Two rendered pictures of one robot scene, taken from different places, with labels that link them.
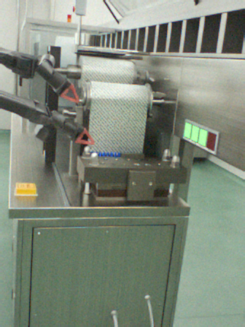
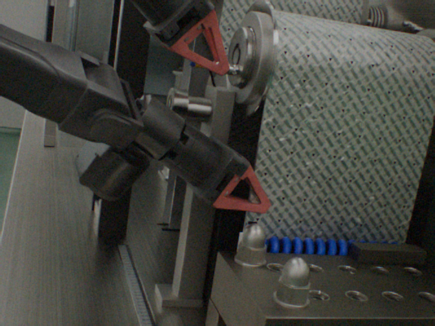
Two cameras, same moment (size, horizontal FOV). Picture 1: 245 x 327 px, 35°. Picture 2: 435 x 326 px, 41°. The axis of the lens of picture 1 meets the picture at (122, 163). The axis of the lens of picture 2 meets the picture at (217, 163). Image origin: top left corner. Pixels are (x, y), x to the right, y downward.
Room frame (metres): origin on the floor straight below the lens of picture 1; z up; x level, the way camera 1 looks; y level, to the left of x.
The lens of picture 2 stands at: (0.85, 0.21, 1.27)
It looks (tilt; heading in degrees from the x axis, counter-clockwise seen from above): 12 degrees down; 359
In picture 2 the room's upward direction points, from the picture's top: 9 degrees clockwise
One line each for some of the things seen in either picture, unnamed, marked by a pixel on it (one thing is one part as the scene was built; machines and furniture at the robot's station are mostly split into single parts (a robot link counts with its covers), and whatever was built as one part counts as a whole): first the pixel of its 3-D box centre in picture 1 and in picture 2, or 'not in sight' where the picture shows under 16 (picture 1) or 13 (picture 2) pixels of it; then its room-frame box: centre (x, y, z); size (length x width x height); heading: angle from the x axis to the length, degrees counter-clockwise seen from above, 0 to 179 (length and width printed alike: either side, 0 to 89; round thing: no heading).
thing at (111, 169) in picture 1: (131, 169); (398, 307); (1.47, -0.04, 1.00); 0.40 x 0.16 x 0.06; 106
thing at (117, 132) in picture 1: (117, 134); (338, 183); (1.58, 0.04, 1.11); 0.23 x 0.01 x 0.18; 106
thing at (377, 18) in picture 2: (139, 77); (365, 21); (1.92, -0.04, 1.33); 0.07 x 0.07 x 0.07; 16
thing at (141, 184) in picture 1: (141, 185); not in sight; (1.39, -0.08, 0.96); 0.10 x 0.03 x 0.11; 106
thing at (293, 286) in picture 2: (94, 158); (294, 279); (1.38, 0.11, 1.05); 0.04 x 0.04 x 0.04
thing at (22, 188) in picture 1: (25, 188); not in sight; (1.38, 0.35, 0.91); 0.07 x 0.07 x 0.02; 16
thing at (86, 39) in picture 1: (86, 39); not in sight; (2.32, 0.27, 1.50); 0.14 x 0.14 x 0.06
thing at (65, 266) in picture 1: (61, 203); not in sight; (2.52, 0.39, 0.43); 2.52 x 0.64 x 0.86; 16
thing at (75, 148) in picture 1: (72, 142); (191, 197); (1.62, 0.22, 1.05); 0.06 x 0.05 x 0.31; 106
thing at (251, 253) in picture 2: (87, 152); (253, 242); (1.47, 0.14, 1.05); 0.04 x 0.04 x 0.04
